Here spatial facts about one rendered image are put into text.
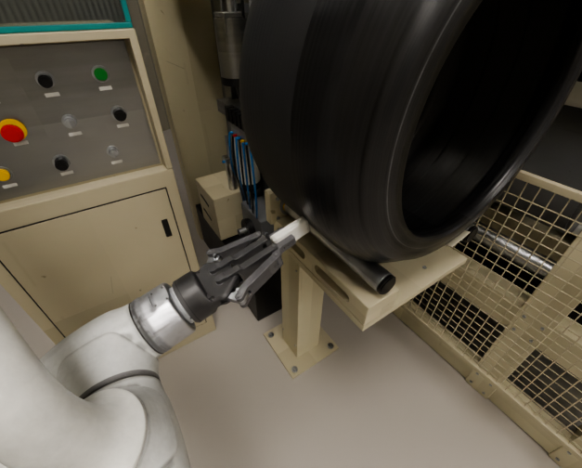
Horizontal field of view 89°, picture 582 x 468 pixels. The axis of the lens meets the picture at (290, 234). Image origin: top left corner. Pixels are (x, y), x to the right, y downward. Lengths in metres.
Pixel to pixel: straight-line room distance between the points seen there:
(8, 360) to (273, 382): 1.24
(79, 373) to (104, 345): 0.04
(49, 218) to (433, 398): 1.54
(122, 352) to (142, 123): 0.73
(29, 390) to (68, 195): 0.78
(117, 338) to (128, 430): 0.14
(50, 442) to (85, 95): 0.83
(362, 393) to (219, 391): 0.62
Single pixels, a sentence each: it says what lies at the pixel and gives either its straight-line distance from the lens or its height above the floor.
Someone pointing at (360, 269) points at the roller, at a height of 0.91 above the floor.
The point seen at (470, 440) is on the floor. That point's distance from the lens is 1.55.
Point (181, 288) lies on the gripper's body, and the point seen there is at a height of 1.00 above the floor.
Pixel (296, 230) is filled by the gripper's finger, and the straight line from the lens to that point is 0.50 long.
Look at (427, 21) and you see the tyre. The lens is 0.35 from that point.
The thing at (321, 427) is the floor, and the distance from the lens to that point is 1.41.
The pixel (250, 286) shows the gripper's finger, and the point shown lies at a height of 1.00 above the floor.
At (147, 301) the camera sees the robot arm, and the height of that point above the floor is 1.00.
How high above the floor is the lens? 1.33
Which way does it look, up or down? 39 degrees down
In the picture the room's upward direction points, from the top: straight up
